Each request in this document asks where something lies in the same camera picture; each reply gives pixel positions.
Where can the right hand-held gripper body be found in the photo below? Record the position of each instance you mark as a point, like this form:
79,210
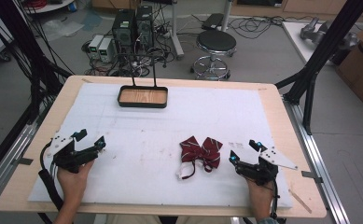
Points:
260,171

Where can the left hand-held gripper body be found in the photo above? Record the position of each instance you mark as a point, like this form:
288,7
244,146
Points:
64,157

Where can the dark red striped bow tie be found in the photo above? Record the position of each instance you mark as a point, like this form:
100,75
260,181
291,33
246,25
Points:
202,152

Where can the black tray with wooden bottom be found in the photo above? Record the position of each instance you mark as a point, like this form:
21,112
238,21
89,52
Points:
142,97

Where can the person's right hand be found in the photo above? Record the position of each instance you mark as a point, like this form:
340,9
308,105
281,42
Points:
261,194

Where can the person's left hand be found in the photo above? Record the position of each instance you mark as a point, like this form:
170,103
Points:
72,185

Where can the grey metal table clip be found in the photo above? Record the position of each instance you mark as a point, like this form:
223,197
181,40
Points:
23,161
312,176

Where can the thin wooden stick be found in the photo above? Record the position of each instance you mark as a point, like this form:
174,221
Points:
300,201

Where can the white foam mat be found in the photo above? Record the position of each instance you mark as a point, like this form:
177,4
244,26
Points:
151,130

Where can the white power supply unit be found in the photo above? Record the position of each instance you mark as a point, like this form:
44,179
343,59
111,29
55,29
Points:
105,49
95,46

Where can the black round stool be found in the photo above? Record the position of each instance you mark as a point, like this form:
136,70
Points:
216,43

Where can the black computer tower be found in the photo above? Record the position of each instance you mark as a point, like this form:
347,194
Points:
123,29
144,26

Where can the brown cardboard box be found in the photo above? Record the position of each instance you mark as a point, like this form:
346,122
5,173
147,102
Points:
361,68

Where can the flat black device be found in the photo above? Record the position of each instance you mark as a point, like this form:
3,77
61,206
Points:
212,21

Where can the white desk leg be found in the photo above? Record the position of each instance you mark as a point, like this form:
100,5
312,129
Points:
176,31

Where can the aluminium rail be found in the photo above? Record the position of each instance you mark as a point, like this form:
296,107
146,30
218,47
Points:
317,161
8,161

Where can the black metal frame stand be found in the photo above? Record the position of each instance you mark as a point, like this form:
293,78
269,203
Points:
20,46
322,56

